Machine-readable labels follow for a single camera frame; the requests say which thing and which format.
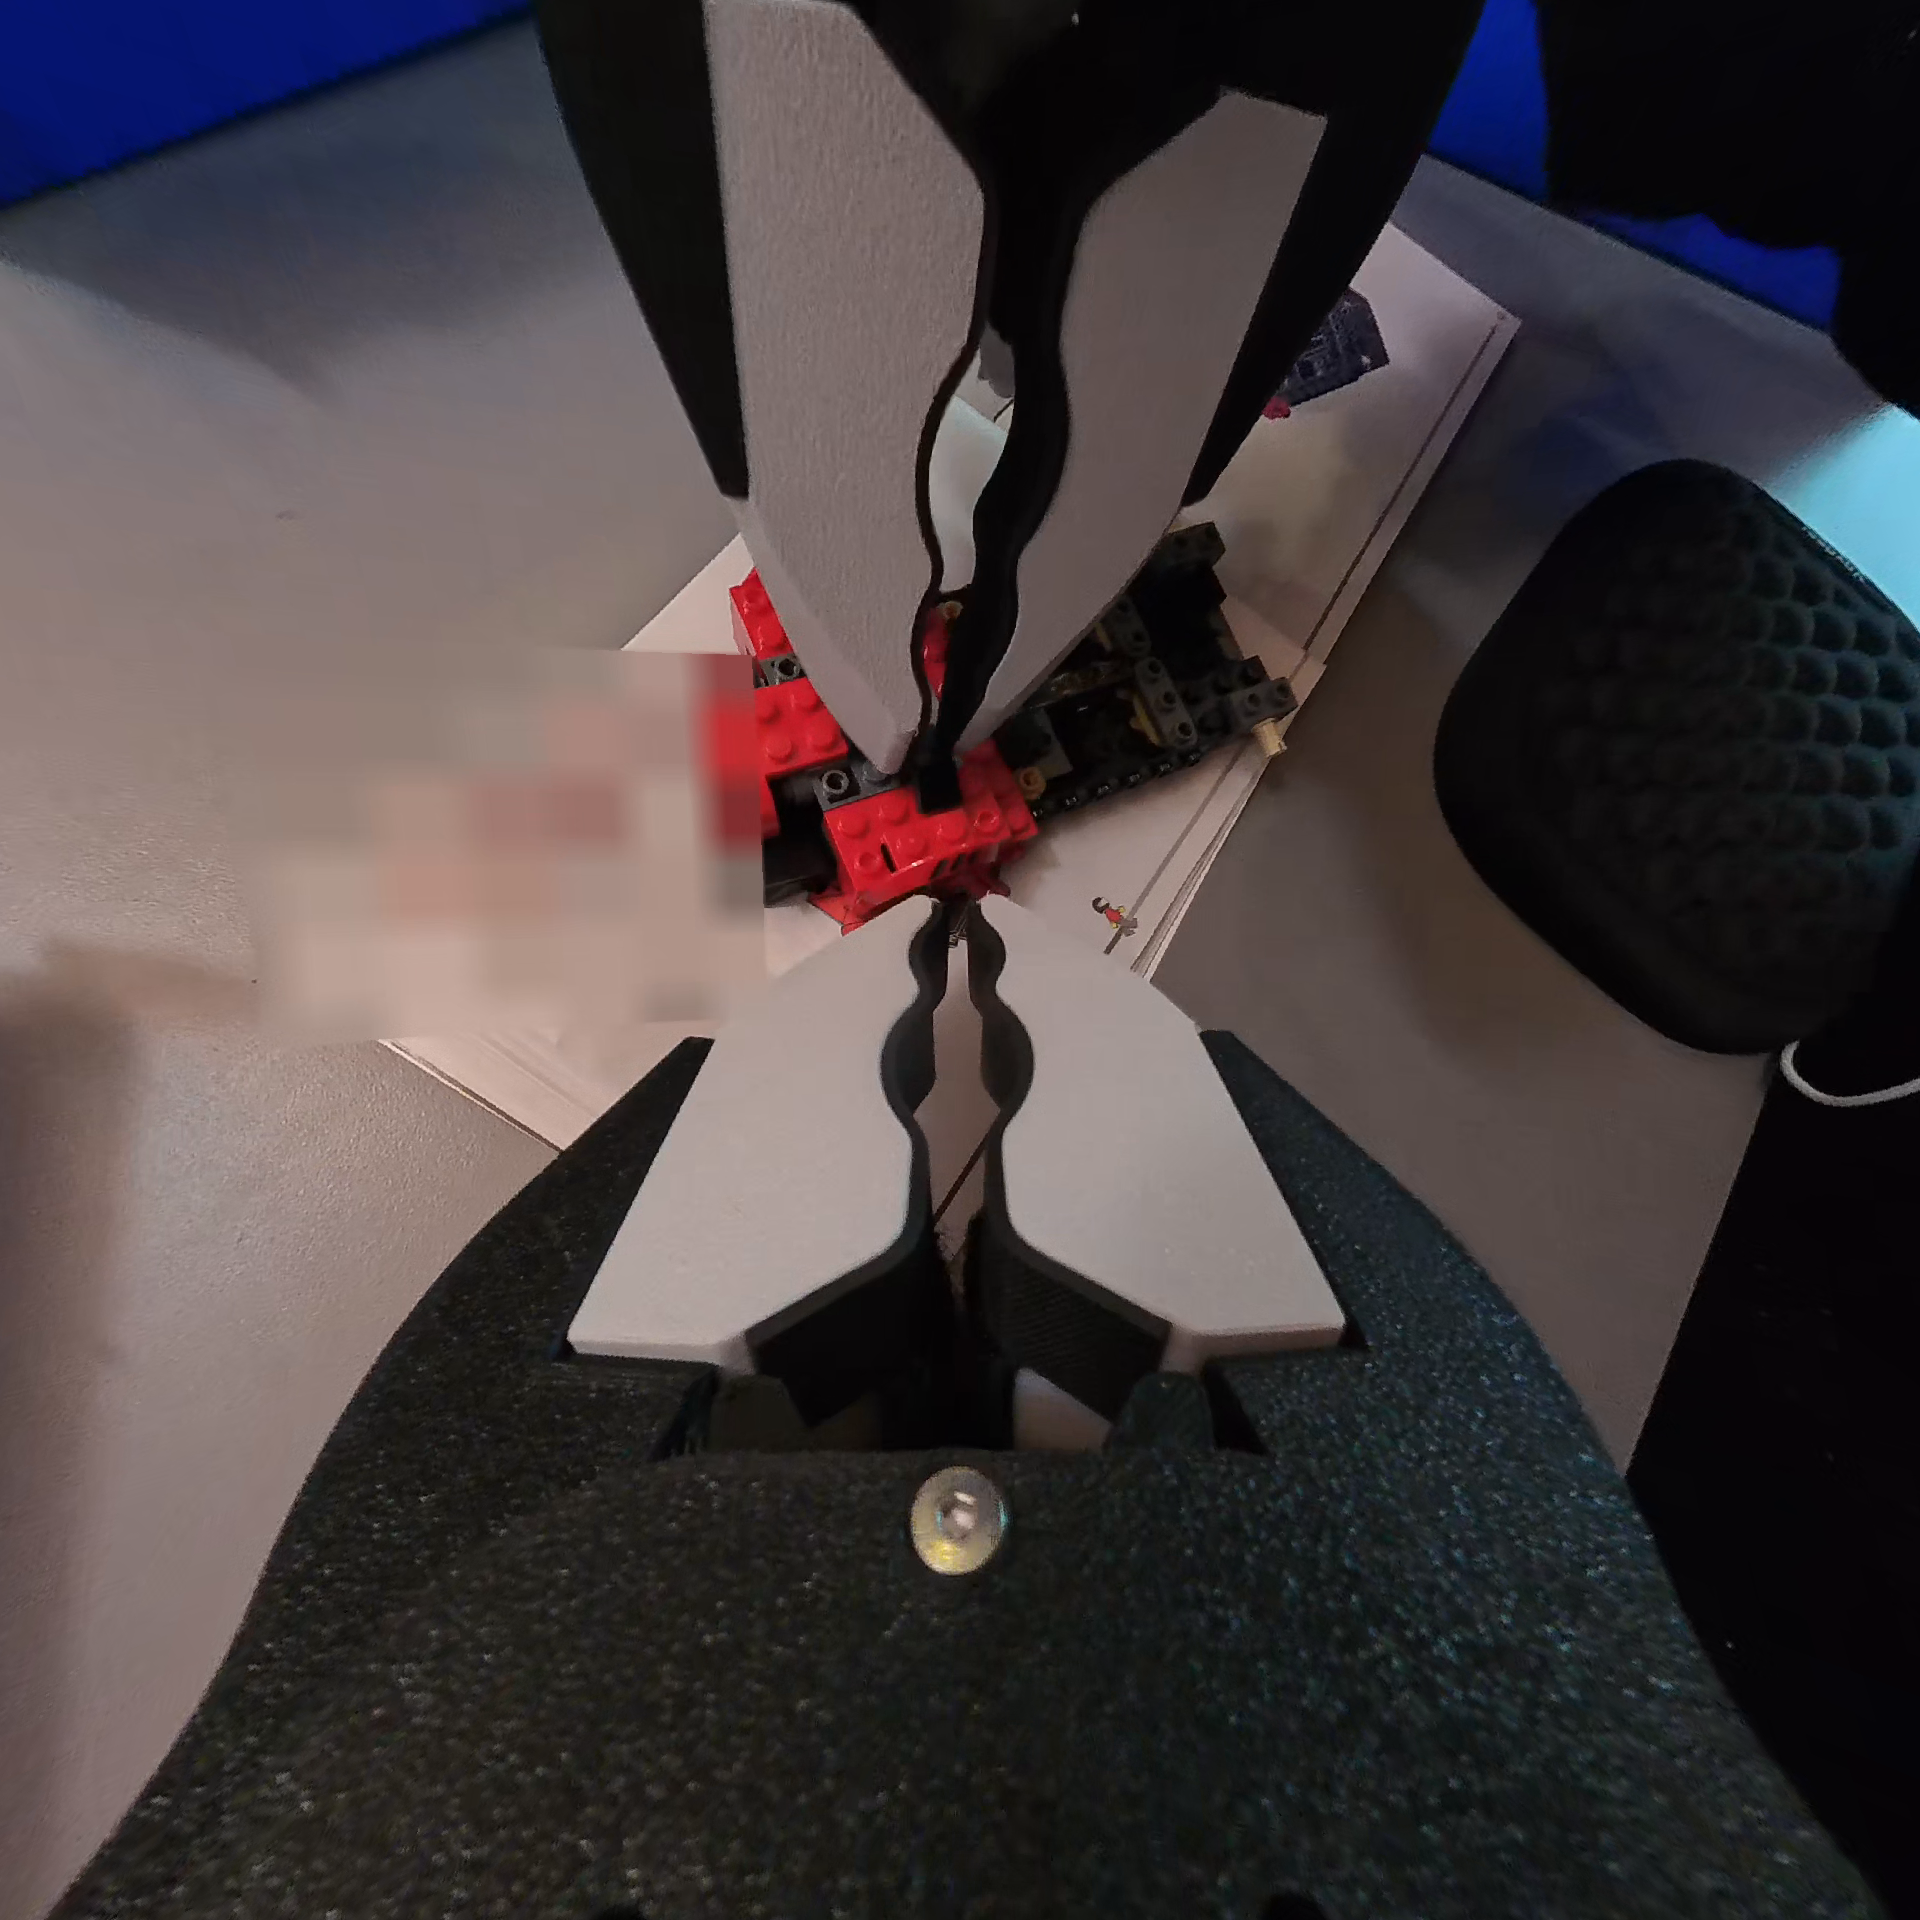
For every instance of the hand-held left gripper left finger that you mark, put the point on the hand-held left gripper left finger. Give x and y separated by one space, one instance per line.
750 1198

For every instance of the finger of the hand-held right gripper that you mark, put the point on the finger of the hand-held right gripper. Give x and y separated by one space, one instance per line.
1170 376
824 302

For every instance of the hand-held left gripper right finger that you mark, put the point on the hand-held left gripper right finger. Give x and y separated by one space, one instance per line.
1154 1198

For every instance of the red and black lego car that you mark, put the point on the red and black lego car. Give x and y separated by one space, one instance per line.
898 841

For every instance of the person's right forearm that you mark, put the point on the person's right forearm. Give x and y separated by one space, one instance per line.
1724 118

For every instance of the lego instruction booklet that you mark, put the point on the lego instruction booklet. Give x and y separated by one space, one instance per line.
1350 494

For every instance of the black dimpled cushion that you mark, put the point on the black dimpled cushion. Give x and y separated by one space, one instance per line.
1679 750

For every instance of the person's black sweater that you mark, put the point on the person's black sweater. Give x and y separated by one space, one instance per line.
1801 1424

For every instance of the blue divided plastic bin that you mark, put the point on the blue divided plastic bin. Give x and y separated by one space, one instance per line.
151 90

